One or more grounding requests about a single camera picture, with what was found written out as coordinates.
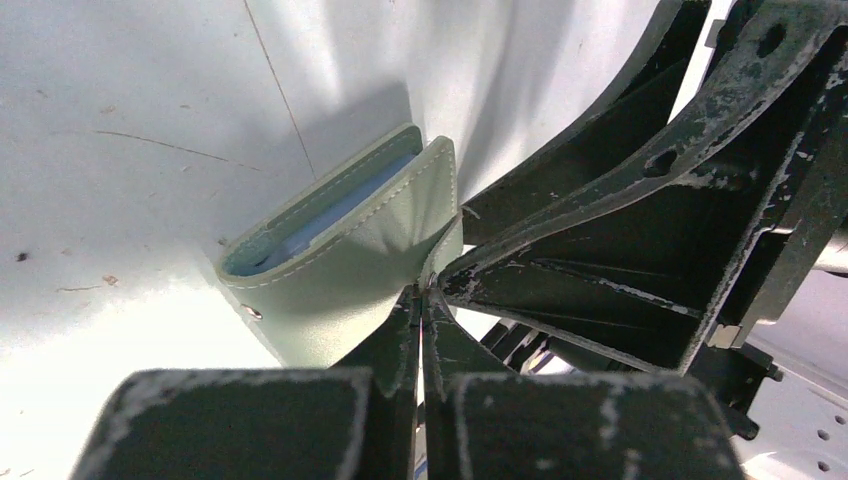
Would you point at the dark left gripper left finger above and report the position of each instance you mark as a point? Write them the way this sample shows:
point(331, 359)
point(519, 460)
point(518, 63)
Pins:
point(353, 420)

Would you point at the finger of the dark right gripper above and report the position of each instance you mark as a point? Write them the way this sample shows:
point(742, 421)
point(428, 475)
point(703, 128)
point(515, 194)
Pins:
point(632, 109)

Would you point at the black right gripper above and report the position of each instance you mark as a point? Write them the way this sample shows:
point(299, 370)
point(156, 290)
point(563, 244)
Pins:
point(707, 229)

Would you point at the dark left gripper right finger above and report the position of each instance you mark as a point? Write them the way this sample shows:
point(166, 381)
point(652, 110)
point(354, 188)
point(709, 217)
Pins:
point(485, 421)

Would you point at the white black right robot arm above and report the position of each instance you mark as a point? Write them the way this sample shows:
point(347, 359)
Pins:
point(802, 419)

